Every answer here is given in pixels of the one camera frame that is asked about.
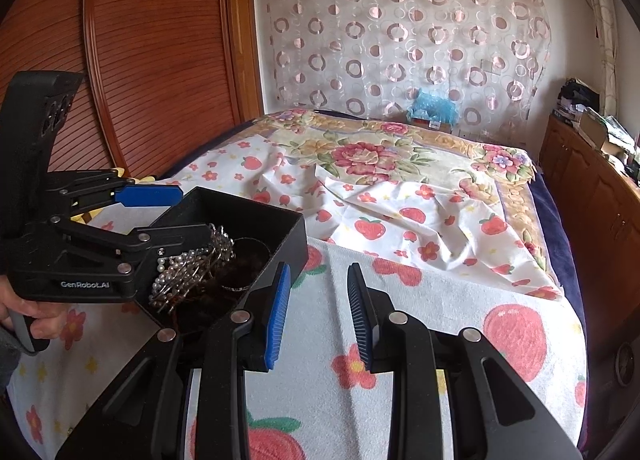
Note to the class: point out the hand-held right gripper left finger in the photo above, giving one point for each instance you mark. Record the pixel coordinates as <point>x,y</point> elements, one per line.
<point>277,320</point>

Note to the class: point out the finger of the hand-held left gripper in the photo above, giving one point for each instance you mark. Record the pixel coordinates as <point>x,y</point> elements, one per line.
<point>150,195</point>
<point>170,236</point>

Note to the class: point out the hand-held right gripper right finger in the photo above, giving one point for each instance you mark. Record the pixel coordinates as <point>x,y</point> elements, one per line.
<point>360,315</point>

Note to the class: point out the black jewelry box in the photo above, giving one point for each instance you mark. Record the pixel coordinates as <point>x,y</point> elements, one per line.
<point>280,225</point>

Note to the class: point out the person's left hand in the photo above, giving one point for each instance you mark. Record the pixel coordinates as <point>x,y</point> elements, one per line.
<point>47,317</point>

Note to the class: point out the yellow plush toy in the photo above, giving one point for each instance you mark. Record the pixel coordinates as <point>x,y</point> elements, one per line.
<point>120,171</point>

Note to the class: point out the strawberry print towel blanket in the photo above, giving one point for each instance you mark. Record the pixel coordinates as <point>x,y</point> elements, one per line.
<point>320,390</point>

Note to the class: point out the strawberry print white sheet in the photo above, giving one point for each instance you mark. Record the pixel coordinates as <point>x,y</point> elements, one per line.
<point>425,235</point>

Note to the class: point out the brown wooden wardrobe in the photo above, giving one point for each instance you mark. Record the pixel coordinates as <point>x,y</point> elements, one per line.
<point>150,40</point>

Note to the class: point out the floral blanket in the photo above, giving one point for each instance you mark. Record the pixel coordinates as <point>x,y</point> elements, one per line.
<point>360,152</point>

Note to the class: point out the small brown box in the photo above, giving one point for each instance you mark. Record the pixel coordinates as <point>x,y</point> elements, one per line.
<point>430,124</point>

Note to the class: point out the navy bed sheet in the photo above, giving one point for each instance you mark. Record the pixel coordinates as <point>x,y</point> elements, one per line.
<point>555,240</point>

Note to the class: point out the blue plastic bag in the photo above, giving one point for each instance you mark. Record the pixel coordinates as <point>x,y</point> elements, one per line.
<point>432,105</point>

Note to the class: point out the long wooden cabinet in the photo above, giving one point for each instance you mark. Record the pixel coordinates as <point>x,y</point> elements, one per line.
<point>585,190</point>

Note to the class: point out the sheer circle pattern curtain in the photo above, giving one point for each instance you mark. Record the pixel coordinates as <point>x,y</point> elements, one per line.
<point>400,30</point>

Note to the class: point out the open cardboard box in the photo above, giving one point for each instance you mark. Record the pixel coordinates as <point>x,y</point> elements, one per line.
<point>602,132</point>

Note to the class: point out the pile of dark clothes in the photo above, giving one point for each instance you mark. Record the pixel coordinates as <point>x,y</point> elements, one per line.
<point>575,97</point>

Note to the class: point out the pale patterned window curtain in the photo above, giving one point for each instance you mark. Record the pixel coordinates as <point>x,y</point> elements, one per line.
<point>602,30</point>

